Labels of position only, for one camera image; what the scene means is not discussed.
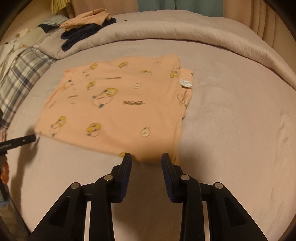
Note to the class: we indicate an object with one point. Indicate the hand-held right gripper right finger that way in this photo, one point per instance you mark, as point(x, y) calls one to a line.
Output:
point(167, 171)

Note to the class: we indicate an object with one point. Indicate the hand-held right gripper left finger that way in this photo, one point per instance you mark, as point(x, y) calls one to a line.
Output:
point(124, 171)

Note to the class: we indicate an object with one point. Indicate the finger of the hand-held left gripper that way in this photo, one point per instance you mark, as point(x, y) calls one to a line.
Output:
point(23, 140)

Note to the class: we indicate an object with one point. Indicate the orange cartoon print shirt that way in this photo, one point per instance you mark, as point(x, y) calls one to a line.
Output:
point(127, 115)

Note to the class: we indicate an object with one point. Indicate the person's left hand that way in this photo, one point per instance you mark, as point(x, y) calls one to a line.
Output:
point(4, 173)

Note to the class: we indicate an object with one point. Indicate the plaid pillow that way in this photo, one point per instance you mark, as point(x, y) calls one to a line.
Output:
point(20, 76)

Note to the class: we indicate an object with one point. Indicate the white crumpled garment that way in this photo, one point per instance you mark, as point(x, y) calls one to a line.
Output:
point(11, 46)

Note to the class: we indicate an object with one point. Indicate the dark navy garment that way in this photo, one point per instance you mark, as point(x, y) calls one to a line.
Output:
point(81, 36)

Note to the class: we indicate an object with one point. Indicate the blue striped pillow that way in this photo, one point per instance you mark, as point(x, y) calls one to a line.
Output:
point(55, 20)

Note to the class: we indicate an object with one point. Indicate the folded plain orange garment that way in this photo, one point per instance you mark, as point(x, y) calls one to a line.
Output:
point(85, 19)

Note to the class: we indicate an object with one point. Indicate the yellow striped curtain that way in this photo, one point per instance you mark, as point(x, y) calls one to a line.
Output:
point(61, 6)

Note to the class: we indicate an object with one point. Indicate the grey quilt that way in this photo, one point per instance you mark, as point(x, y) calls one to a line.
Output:
point(173, 27)

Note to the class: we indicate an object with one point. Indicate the pink curtain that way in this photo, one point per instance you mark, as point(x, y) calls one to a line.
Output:
point(104, 7)
point(249, 16)

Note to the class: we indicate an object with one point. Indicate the teal curtain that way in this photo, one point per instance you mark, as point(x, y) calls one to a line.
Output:
point(185, 7)

